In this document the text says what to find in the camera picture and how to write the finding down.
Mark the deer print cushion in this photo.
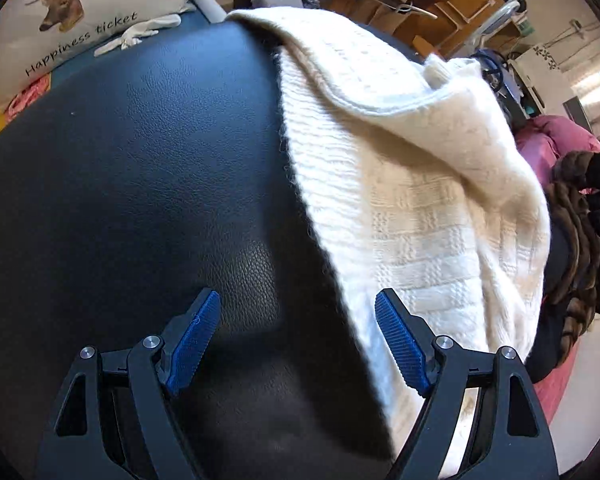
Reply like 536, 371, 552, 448
0, 0, 188, 113

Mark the brown fur garment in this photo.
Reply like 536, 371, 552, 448
526, 151, 600, 382

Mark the cream knitted sweater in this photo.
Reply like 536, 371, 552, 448
232, 6, 550, 446

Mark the pink down jacket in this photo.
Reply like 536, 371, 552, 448
515, 115, 600, 419

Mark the black leather ottoman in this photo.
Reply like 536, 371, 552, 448
0, 22, 393, 479

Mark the white glove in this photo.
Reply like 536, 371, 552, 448
94, 14, 182, 58

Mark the wooden desk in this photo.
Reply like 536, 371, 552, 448
329, 0, 506, 58

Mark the pink patterned cloth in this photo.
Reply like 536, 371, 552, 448
5, 74, 52, 122

